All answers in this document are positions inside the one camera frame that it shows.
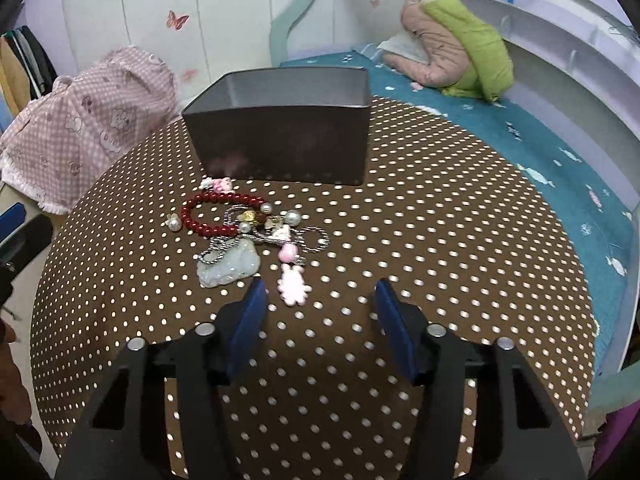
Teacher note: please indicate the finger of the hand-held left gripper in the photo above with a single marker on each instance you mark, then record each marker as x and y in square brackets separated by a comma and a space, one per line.
[27, 240]
[10, 222]

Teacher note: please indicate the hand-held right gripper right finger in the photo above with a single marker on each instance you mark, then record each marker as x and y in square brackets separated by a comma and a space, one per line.
[395, 325]

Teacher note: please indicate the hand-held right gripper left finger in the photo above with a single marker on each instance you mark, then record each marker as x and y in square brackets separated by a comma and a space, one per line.
[247, 325]

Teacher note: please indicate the pink rabbit charm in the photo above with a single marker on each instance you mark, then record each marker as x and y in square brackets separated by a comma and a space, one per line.
[292, 285]

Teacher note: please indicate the pearl earring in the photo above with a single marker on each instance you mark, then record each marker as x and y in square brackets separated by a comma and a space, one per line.
[173, 221]
[293, 218]

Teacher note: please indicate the small pink hair clip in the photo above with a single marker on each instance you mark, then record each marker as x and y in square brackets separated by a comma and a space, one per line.
[222, 185]

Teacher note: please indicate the grey metal box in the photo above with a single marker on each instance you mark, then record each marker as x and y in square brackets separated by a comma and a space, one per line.
[280, 140]

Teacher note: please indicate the person's left hand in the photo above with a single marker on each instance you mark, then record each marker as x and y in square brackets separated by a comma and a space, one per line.
[12, 385]

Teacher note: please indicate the round polka dot table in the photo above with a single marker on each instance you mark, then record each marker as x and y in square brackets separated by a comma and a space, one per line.
[400, 240]

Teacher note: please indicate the pink checked cloth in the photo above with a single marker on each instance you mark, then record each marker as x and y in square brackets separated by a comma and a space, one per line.
[90, 120]

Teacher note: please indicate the row of hanging clothes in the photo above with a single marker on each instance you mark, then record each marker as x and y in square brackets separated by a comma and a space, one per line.
[30, 65]

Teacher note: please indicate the blue candy print bed sheet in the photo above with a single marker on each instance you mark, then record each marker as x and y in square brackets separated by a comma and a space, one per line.
[525, 130]

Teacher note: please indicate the purple cloth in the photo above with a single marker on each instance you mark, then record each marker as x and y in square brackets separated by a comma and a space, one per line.
[615, 445]

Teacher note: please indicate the white wardrobe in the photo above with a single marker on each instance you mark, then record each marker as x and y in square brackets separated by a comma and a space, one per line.
[150, 5]

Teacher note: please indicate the white pillow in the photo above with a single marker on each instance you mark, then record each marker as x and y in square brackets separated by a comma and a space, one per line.
[402, 46]

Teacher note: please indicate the pink and green folded quilt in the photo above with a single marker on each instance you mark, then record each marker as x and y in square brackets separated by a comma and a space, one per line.
[465, 50]

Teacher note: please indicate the pale pink wall sticker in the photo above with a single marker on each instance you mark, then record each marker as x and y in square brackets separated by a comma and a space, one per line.
[189, 75]

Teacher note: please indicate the pink butterfly wall sticker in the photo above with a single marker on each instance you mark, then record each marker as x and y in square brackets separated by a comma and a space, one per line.
[177, 20]

